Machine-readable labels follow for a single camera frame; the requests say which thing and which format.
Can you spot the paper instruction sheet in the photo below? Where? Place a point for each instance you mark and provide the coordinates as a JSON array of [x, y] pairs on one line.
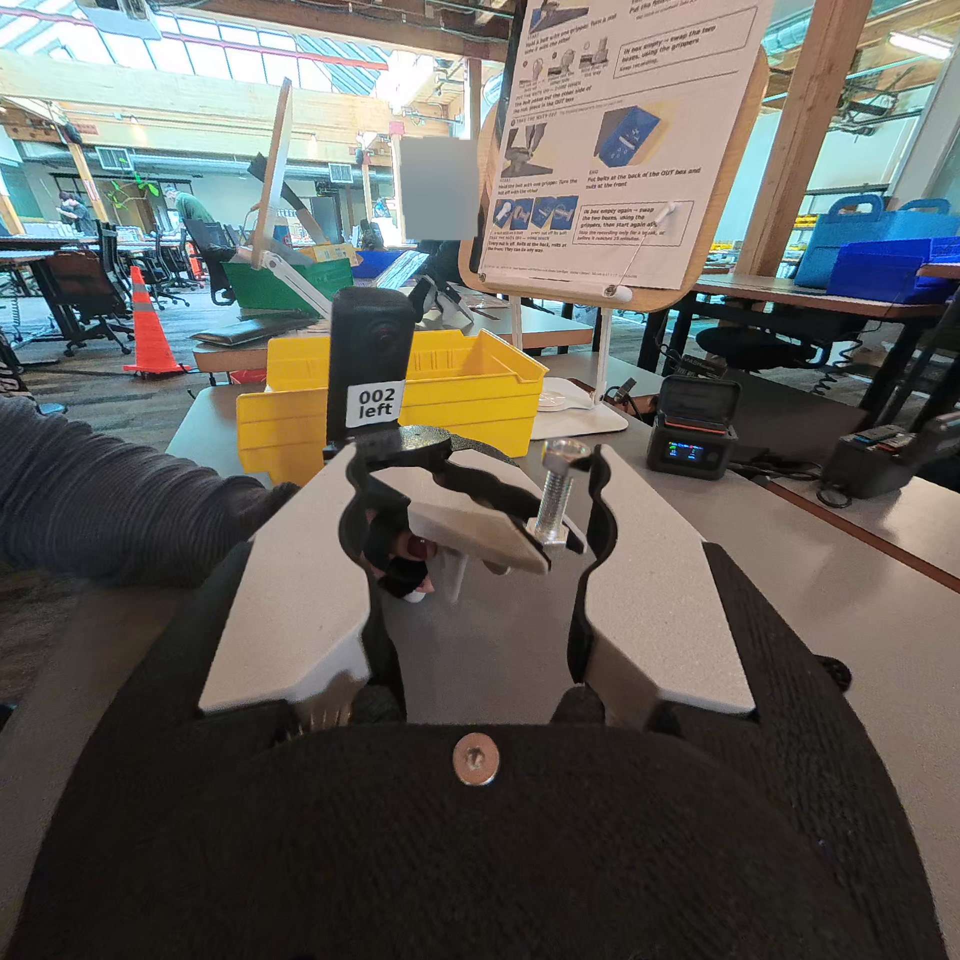
[[615, 112]]

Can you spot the black charging case with display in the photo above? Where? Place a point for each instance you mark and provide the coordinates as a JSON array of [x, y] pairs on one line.
[[694, 405]]

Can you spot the silver hex bolt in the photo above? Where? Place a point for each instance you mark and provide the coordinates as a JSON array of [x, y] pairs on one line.
[[556, 495]]

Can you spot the orange traffic cone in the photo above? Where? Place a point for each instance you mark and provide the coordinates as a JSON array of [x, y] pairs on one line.
[[150, 330]]

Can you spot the green plastic bin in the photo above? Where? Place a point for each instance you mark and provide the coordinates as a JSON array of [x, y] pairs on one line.
[[262, 289]]

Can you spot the black jacket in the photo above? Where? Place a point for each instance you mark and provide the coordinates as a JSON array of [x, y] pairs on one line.
[[11, 375]]

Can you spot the person's left forearm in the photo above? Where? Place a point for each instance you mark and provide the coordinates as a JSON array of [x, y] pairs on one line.
[[112, 502]]

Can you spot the person's left hand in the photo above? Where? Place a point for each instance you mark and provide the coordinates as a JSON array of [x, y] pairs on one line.
[[416, 547]]

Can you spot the brown office chair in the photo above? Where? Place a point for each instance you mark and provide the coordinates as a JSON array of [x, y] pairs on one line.
[[82, 292]]

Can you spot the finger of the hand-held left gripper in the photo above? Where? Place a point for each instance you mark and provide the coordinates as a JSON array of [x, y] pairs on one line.
[[487, 472], [472, 525]]

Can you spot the white round disc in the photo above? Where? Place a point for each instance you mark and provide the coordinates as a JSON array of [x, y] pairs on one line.
[[555, 397]]

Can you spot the black folder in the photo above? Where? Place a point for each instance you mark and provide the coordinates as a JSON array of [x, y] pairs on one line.
[[247, 330]]

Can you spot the white board stand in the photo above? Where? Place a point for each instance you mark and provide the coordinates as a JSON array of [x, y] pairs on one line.
[[585, 420]]

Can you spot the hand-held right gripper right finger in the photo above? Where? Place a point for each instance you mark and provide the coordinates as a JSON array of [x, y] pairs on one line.
[[660, 607]]

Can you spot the black battery charger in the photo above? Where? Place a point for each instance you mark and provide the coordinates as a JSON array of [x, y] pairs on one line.
[[862, 472]]

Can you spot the ceiling projector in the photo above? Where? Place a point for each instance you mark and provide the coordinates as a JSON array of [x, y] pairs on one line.
[[120, 15]]

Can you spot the yellow plastic bin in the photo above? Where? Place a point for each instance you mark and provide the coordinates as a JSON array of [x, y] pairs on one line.
[[480, 397]]

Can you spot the thin wooden board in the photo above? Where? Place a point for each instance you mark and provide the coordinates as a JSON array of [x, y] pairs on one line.
[[274, 165]]

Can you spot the wooden post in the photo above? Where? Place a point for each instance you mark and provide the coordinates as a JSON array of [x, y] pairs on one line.
[[806, 135]]

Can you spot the wood top desk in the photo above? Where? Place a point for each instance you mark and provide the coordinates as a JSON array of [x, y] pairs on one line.
[[787, 289]]

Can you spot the wooden display board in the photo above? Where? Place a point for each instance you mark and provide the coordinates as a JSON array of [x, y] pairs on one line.
[[729, 187]]

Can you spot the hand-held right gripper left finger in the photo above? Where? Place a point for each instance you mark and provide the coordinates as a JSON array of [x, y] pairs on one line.
[[300, 600]]

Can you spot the blue plastic bin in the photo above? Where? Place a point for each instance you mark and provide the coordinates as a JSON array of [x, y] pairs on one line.
[[877, 274]]

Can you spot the black office chair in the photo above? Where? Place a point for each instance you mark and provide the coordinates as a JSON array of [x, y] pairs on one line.
[[750, 349]]

